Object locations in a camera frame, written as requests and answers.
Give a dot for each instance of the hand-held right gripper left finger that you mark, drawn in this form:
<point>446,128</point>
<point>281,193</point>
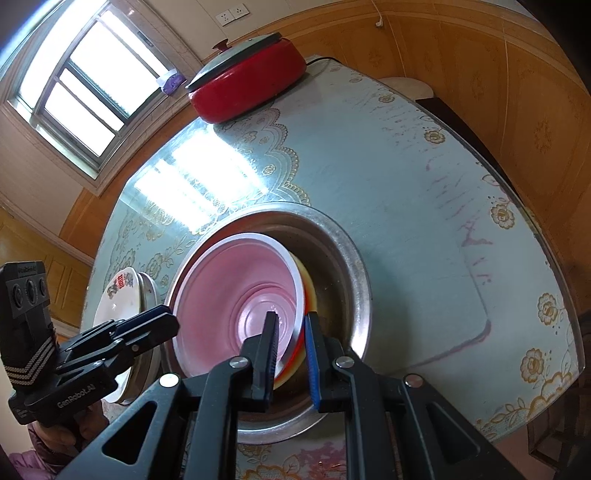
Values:
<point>272,341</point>

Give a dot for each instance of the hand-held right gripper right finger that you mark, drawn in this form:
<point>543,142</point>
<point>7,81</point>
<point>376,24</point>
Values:
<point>314,360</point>

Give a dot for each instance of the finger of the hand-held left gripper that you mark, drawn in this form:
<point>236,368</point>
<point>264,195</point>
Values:
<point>152,334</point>
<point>143,316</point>

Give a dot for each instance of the pink rimmed plate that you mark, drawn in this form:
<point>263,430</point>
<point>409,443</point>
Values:
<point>147,295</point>

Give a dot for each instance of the white patterned plate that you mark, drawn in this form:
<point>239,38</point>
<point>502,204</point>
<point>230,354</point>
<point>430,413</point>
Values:
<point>115,300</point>

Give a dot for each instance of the yellow plastic bowl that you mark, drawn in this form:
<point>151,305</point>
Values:
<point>308,286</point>

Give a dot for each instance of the red plastic bowl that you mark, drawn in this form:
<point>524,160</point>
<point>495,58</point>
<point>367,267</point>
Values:
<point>217,304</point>

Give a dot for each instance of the stainless steel bowl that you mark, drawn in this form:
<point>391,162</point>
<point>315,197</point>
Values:
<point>341,286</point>

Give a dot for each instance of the person's left forearm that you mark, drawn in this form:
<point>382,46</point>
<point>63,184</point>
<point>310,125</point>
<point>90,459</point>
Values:
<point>32,461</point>

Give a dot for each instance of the person's left hand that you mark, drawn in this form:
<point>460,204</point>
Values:
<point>60,436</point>

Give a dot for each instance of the floral green tablecloth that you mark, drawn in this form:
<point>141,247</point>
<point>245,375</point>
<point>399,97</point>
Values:
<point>415,207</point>

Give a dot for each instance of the purple bag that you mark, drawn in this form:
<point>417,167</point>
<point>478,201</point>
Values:
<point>170,83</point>

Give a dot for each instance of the window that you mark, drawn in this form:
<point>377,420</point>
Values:
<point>92,78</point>

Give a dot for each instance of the red electric pot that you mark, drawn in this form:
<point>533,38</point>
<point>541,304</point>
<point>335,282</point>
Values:
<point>244,87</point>

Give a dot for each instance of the pot lid with red knob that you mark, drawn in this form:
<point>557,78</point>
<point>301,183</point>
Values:
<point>231,62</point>

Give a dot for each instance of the white round seat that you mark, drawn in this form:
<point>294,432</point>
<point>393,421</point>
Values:
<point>406,87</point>

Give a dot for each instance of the white wall socket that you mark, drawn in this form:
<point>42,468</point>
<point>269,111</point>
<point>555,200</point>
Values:
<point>226,17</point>
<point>240,11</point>

